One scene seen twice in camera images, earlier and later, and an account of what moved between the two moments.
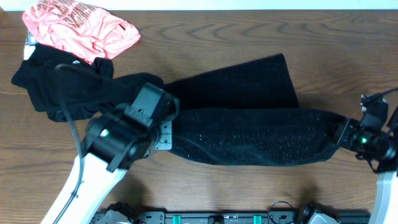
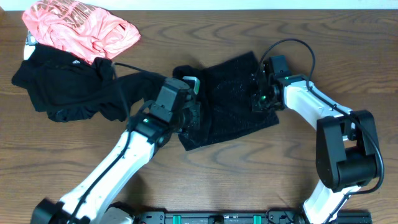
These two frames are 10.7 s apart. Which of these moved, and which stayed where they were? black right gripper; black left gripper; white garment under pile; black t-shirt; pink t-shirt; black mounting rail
Moved: black left gripper; black right gripper
Stayed: pink t-shirt; black mounting rail; black t-shirt; white garment under pile
